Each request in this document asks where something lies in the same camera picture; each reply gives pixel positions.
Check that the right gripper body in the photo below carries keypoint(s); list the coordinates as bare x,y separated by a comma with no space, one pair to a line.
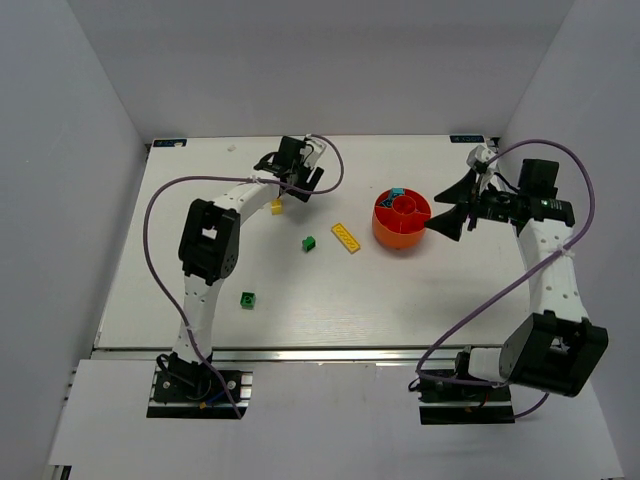
473,206

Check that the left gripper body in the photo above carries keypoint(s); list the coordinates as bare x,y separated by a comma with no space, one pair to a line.
302,181

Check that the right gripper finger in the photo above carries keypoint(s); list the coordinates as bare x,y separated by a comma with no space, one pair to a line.
450,223
460,192

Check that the yellow square lego brick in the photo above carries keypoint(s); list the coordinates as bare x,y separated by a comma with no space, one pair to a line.
276,207

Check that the green lego brick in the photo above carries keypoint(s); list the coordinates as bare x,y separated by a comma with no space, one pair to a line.
308,243
248,300

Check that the yellow long lego plate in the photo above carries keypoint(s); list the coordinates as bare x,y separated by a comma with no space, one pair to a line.
346,238

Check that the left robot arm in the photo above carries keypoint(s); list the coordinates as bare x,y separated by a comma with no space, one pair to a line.
209,252

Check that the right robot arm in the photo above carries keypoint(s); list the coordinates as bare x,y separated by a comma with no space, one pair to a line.
556,348

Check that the orange divided round container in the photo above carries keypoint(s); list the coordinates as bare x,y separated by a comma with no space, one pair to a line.
401,226

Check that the right blue corner label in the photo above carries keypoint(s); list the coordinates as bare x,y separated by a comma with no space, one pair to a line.
470,139

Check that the blue corner label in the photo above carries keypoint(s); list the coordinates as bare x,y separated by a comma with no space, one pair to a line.
169,143
470,139

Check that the left blue corner label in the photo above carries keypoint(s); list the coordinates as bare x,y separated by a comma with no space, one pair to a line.
169,143

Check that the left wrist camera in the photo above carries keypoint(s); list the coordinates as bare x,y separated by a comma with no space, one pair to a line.
312,150

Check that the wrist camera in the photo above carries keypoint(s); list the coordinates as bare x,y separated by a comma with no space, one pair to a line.
481,161
312,150

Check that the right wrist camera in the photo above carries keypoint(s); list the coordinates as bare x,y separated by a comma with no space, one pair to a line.
481,161

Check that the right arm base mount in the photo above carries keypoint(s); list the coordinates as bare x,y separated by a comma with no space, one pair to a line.
442,403

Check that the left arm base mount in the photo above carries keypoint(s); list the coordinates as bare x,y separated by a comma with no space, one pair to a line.
190,390

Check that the aluminium front rail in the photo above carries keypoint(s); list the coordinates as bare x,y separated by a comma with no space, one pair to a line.
320,355

